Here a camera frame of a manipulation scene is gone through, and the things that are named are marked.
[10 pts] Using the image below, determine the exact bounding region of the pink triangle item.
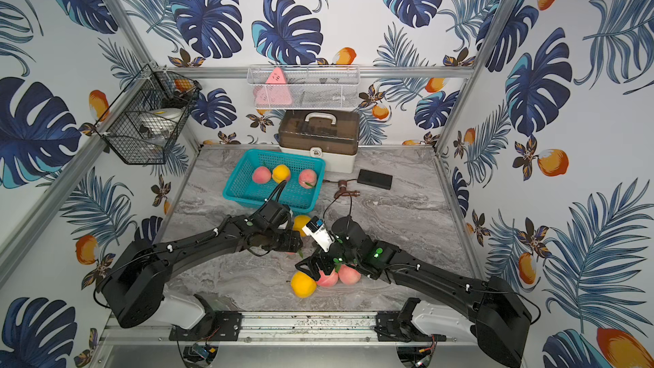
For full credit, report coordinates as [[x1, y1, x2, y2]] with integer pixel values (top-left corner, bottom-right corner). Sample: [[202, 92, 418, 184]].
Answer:
[[253, 67, 293, 107]]

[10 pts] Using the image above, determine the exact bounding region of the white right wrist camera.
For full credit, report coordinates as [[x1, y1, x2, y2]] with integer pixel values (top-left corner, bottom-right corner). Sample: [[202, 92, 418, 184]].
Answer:
[[302, 216, 334, 252]]

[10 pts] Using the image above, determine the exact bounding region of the maroon brass faucet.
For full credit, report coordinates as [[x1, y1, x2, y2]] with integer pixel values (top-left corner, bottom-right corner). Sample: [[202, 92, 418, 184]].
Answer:
[[334, 179, 360, 200]]

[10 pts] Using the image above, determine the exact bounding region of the yellow peach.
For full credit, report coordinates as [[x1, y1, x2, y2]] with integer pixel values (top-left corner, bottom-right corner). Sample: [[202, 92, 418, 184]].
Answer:
[[291, 272, 318, 299], [292, 215, 311, 237], [271, 165, 291, 183]]

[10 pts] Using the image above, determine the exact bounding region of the pink peach with leaf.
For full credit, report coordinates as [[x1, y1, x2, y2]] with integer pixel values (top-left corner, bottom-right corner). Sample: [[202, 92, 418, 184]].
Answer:
[[251, 166, 272, 185]]

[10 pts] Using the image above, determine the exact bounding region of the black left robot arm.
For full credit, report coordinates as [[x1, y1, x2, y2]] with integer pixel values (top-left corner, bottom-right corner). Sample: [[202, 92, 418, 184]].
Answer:
[[95, 200, 302, 330]]

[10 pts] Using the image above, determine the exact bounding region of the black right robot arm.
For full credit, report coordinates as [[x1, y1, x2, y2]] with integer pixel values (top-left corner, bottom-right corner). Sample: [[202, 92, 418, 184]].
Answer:
[[296, 216, 531, 367]]

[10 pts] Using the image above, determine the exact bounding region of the black battery box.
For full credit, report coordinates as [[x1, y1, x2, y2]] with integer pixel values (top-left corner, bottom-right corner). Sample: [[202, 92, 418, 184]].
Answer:
[[356, 169, 393, 190]]

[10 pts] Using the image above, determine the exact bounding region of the black wire wall basket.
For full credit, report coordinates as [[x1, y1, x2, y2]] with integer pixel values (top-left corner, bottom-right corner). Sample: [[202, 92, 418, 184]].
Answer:
[[93, 65, 202, 165]]

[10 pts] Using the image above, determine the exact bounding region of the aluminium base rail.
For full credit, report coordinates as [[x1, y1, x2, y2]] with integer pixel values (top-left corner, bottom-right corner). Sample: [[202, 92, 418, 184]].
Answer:
[[100, 306, 477, 347]]

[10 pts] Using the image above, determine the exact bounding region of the teal plastic basket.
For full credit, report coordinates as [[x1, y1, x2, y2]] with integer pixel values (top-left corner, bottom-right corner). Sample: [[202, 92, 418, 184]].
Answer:
[[223, 149, 326, 214]]

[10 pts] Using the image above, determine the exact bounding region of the white bowl in basket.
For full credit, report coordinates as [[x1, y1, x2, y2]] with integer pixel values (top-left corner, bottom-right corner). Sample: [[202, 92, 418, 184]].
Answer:
[[137, 108, 182, 139]]

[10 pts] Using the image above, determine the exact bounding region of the yellow peach front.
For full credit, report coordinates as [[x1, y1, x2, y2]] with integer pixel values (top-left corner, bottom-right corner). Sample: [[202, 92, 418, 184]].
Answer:
[[291, 272, 318, 299]]

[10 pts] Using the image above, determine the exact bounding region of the white brown storage box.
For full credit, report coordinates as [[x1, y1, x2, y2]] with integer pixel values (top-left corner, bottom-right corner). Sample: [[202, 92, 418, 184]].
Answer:
[[278, 110, 359, 174]]

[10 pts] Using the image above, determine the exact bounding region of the clear wall shelf basket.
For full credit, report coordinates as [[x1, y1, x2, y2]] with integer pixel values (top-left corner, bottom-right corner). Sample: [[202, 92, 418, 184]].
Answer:
[[247, 65, 360, 111]]

